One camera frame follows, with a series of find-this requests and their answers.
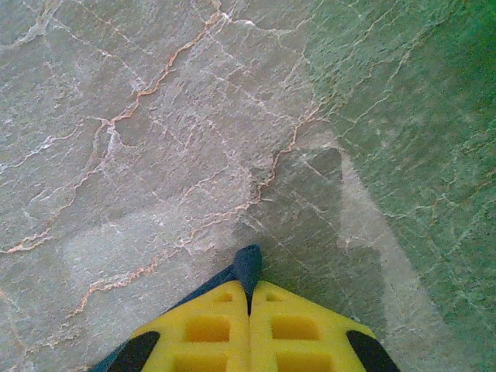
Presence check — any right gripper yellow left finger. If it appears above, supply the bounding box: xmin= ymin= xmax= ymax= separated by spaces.
xmin=111 ymin=280 xmax=251 ymax=372

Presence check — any navy blue t-shirt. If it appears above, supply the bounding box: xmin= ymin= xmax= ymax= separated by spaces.
xmin=88 ymin=243 xmax=263 ymax=372

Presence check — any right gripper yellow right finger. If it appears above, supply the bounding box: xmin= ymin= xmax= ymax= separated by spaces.
xmin=249 ymin=280 xmax=401 ymax=372

